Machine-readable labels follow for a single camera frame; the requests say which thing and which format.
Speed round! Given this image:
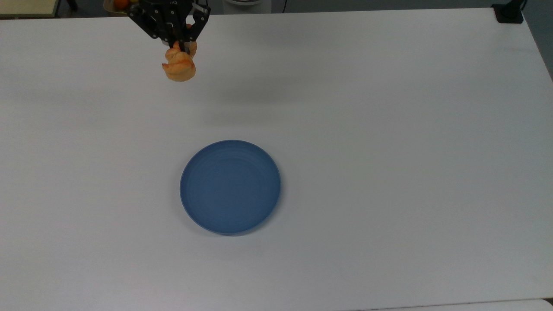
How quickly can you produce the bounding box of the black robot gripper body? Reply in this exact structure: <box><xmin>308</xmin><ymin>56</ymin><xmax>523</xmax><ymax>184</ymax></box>
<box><xmin>127</xmin><ymin>0</ymin><xmax>211</xmax><ymax>42</ymax></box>

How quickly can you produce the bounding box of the orange twisted bread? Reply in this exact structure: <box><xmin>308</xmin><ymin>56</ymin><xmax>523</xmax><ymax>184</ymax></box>
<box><xmin>162</xmin><ymin>40</ymin><xmax>198</xmax><ymax>83</ymax></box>

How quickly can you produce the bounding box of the yellow fruit bowl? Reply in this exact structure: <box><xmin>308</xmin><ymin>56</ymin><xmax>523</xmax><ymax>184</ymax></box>
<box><xmin>103</xmin><ymin>0</ymin><xmax>140</xmax><ymax>17</ymax></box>

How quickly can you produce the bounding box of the light wooden table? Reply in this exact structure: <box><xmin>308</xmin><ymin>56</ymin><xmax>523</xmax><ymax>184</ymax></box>
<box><xmin>0</xmin><ymin>0</ymin><xmax>60</xmax><ymax>19</ymax></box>

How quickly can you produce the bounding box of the blue round plate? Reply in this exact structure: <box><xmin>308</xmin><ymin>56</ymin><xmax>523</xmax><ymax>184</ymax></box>
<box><xmin>180</xmin><ymin>140</ymin><xmax>282</xmax><ymax>236</ymax></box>

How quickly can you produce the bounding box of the black table clamp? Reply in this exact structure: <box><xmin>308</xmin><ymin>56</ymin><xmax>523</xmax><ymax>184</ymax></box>
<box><xmin>492</xmin><ymin>0</ymin><xmax>524</xmax><ymax>24</ymax></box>

